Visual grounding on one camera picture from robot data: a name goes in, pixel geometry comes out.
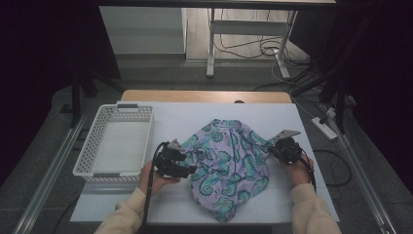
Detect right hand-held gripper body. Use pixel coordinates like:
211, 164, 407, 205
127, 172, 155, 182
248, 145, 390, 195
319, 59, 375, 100
271, 130, 303, 164

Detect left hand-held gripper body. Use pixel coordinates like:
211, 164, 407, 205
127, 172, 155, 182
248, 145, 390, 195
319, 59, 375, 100
153, 138, 188, 178

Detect purple seahorse print garment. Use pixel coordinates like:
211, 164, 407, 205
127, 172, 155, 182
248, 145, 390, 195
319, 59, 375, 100
179, 118, 277, 224

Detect white perforated plastic basket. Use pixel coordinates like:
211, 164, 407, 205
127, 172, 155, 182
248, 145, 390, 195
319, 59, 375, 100
72, 102, 155, 183

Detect person's left hand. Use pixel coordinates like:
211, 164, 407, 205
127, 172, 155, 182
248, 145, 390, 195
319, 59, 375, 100
138, 161, 181, 196

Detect person's right hand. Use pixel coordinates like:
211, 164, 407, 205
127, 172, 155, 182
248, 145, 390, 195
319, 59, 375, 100
281, 155, 316, 190

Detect white power strip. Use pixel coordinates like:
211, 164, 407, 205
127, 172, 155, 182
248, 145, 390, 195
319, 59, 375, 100
311, 106, 339, 140

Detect black stand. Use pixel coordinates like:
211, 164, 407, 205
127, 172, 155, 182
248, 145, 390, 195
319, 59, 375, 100
59, 72, 126, 129
290, 58, 355, 135

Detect dark curtain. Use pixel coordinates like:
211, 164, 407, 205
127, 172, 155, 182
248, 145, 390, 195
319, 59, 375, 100
0, 0, 122, 188
288, 0, 413, 196

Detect white panel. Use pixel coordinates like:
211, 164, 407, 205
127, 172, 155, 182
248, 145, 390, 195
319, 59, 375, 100
98, 6, 188, 56

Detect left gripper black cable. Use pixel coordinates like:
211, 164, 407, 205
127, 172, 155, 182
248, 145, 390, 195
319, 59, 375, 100
141, 140, 170, 234

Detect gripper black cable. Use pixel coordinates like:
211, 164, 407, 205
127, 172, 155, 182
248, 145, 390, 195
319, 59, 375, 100
141, 140, 170, 234
300, 148, 318, 193

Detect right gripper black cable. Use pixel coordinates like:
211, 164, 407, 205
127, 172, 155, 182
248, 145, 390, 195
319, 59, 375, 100
300, 148, 318, 193

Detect black looped floor cable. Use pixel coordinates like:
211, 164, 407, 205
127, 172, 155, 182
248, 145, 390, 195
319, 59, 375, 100
312, 148, 354, 188

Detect aluminium floor rail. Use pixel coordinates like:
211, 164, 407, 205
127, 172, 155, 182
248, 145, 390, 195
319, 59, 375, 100
13, 111, 92, 234
319, 103, 398, 234

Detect tangled floor cables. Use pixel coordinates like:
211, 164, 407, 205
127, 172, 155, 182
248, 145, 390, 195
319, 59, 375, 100
213, 9, 311, 67

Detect white metal desk frame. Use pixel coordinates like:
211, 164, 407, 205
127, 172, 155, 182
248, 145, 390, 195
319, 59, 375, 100
206, 8, 298, 79

